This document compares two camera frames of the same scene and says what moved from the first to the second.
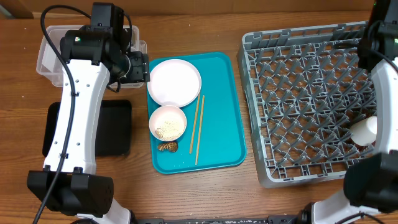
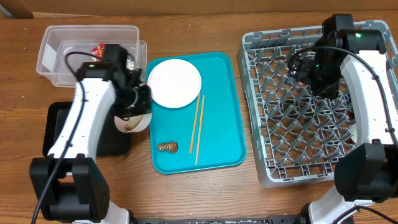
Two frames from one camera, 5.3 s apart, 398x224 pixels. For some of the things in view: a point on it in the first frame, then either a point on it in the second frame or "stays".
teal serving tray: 213,137 stays
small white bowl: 168,123 -> 135,124
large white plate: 174,82 stays
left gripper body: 133,68 -> 134,101
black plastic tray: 113,131 stays
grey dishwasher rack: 305,89 stays
